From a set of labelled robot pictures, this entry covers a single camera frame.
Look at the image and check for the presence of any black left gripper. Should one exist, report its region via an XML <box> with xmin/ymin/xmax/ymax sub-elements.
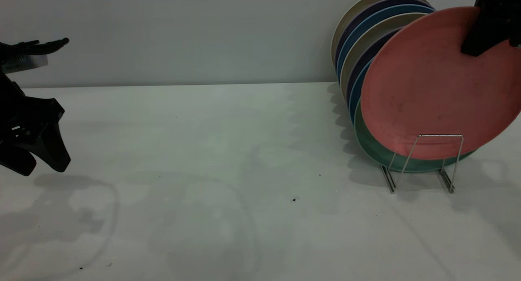
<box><xmin>0</xmin><ymin>83</ymin><xmax>72</xmax><ymax>177</ymax></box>

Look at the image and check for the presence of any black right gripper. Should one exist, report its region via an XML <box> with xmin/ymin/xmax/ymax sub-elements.
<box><xmin>460</xmin><ymin>0</ymin><xmax>521</xmax><ymax>57</ymax></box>

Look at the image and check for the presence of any pink round plate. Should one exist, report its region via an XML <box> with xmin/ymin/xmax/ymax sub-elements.
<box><xmin>360</xmin><ymin>6</ymin><xmax>521</xmax><ymax>160</ymax></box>

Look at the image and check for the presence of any purple round plate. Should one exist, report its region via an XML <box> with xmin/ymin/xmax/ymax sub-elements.
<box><xmin>345</xmin><ymin>28</ymin><xmax>403</xmax><ymax>104</ymax></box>
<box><xmin>334</xmin><ymin>0</ymin><xmax>433</xmax><ymax>70</ymax></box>

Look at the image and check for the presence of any beige round plate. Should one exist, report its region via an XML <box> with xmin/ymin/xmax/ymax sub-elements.
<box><xmin>331</xmin><ymin>0</ymin><xmax>431</xmax><ymax>68</ymax></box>
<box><xmin>339</xmin><ymin>13</ymin><xmax>429</xmax><ymax>98</ymax></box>

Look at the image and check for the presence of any blue round plate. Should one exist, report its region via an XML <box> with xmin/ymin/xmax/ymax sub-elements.
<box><xmin>337</xmin><ymin>4</ymin><xmax>437</xmax><ymax>84</ymax></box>
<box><xmin>348</xmin><ymin>60</ymin><xmax>374</xmax><ymax>123</ymax></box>

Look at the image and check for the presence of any green round plate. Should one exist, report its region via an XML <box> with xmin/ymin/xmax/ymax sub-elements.
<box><xmin>353</xmin><ymin>99</ymin><xmax>477</xmax><ymax>174</ymax></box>

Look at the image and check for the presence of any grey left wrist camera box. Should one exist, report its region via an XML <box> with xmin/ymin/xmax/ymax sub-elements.
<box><xmin>2</xmin><ymin>54</ymin><xmax>49</xmax><ymax>74</ymax></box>

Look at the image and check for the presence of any black cable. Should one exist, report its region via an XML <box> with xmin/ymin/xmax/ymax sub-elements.
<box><xmin>0</xmin><ymin>37</ymin><xmax>70</xmax><ymax>56</ymax></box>

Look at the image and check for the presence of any silver wire plate rack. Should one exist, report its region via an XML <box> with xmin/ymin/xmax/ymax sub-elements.
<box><xmin>380</xmin><ymin>134</ymin><xmax>465</xmax><ymax>194</ymax></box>

